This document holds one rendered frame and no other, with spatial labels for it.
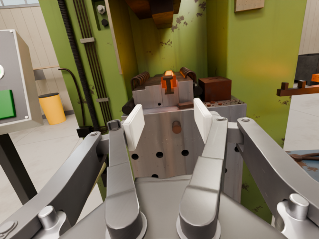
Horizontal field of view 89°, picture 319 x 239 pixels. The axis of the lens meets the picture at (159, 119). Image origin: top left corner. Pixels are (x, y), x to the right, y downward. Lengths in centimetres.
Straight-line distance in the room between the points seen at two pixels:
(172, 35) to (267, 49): 49
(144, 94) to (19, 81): 35
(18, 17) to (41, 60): 90
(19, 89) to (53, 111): 368
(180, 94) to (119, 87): 28
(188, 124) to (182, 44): 60
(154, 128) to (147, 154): 10
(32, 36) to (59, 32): 420
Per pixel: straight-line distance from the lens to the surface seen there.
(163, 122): 51
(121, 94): 71
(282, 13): 79
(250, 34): 73
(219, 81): 56
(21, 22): 509
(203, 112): 16
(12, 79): 60
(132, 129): 16
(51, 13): 81
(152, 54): 102
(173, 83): 52
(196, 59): 102
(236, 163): 62
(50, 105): 423
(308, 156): 76
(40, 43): 492
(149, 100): 55
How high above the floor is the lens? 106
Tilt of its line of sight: 20 degrees down
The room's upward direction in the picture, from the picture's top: 8 degrees counter-clockwise
